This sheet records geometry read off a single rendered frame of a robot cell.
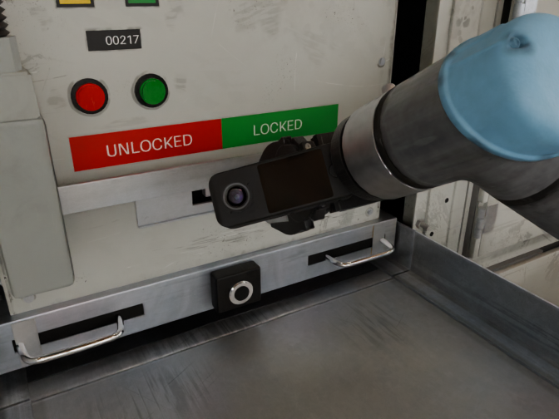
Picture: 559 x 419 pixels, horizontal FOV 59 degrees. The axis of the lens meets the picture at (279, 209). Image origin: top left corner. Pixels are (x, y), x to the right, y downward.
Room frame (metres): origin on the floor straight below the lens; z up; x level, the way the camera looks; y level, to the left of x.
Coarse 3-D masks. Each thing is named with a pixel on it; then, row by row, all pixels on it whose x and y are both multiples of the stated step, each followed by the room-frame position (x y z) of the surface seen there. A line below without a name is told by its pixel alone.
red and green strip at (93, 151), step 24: (216, 120) 0.54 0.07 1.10; (240, 120) 0.56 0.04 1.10; (264, 120) 0.57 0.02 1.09; (288, 120) 0.59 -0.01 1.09; (312, 120) 0.61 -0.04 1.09; (336, 120) 0.63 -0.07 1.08; (72, 144) 0.47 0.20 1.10; (96, 144) 0.48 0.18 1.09; (120, 144) 0.49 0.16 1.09; (144, 144) 0.50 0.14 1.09; (168, 144) 0.52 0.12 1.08; (192, 144) 0.53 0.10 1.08; (216, 144) 0.54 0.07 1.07; (240, 144) 0.56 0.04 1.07; (96, 168) 0.48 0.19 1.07
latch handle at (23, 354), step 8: (120, 320) 0.45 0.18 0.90; (120, 328) 0.44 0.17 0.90; (104, 336) 0.43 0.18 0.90; (112, 336) 0.43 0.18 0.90; (120, 336) 0.43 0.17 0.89; (80, 344) 0.41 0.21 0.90; (88, 344) 0.41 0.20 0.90; (96, 344) 0.42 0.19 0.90; (24, 352) 0.40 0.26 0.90; (56, 352) 0.40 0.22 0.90; (64, 352) 0.40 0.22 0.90; (72, 352) 0.41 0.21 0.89; (24, 360) 0.39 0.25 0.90; (32, 360) 0.39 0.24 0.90; (40, 360) 0.39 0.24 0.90; (48, 360) 0.40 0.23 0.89
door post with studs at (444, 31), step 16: (432, 0) 0.69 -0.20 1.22; (448, 0) 0.66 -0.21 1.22; (464, 0) 0.67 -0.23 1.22; (480, 0) 0.68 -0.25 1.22; (432, 16) 0.69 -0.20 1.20; (448, 16) 0.66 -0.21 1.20; (464, 16) 0.67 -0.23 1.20; (432, 32) 0.69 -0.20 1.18; (448, 32) 0.66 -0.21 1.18; (464, 32) 0.67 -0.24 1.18; (432, 48) 0.68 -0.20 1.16; (448, 48) 0.66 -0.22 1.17; (432, 192) 0.66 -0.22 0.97; (448, 192) 0.68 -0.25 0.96; (416, 208) 0.65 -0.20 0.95; (432, 208) 0.66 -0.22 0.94; (448, 208) 0.68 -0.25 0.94; (416, 224) 0.65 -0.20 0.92; (432, 224) 0.67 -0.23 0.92
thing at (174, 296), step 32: (256, 256) 0.55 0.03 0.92; (288, 256) 0.58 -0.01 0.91; (320, 256) 0.60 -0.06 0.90; (352, 256) 0.63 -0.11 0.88; (128, 288) 0.48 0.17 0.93; (160, 288) 0.49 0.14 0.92; (192, 288) 0.51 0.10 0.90; (0, 320) 0.42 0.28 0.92; (64, 320) 0.44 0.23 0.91; (96, 320) 0.46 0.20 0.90; (128, 320) 0.47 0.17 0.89; (160, 320) 0.49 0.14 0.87; (0, 352) 0.41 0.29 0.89
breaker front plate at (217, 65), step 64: (192, 0) 0.54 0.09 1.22; (256, 0) 0.57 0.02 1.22; (320, 0) 0.61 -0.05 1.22; (384, 0) 0.66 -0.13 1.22; (64, 64) 0.47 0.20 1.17; (128, 64) 0.50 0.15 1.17; (192, 64) 0.53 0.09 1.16; (256, 64) 0.57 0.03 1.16; (320, 64) 0.61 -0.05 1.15; (384, 64) 0.66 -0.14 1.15; (64, 128) 0.47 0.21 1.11; (128, 128) 0.50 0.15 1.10; (0, 256) 0.43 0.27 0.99; (128, 256) 0.49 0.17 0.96; (192, 256) 0.53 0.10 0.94
